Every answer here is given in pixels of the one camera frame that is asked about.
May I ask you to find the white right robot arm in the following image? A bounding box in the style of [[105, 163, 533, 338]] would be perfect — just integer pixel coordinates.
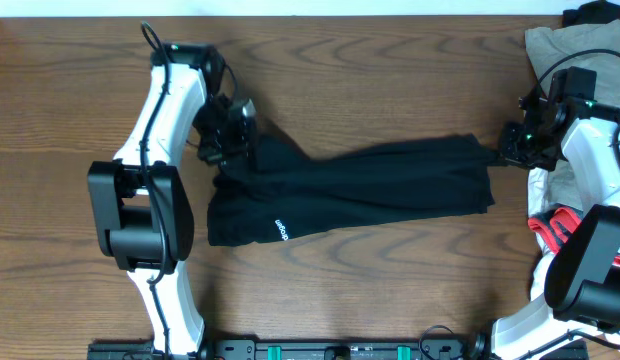
[[485, 97, 620, 359]]

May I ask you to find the white garment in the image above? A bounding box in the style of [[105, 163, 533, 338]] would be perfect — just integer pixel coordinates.
[[527, 169, 552, 300]]

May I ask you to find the red and black garment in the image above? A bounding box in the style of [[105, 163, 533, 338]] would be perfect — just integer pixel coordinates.
[[527, 204, 584, 272]]

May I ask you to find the black garment at corner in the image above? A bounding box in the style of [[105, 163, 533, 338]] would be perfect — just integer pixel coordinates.
[[561, 0, 620, 28]]

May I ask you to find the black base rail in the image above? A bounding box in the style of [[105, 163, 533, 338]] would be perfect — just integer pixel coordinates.
[[87, 333, 590, 360]]

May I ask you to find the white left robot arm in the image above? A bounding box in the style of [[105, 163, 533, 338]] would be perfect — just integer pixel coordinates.
[[87, 43, 256, 359]]

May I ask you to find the khaki folded garment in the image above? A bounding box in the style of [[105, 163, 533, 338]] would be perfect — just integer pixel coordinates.
[[524, 49, 620, 211]]

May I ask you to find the black t-shirt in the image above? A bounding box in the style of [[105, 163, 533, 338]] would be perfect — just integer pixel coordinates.
[[207, 134, 498, 247]]

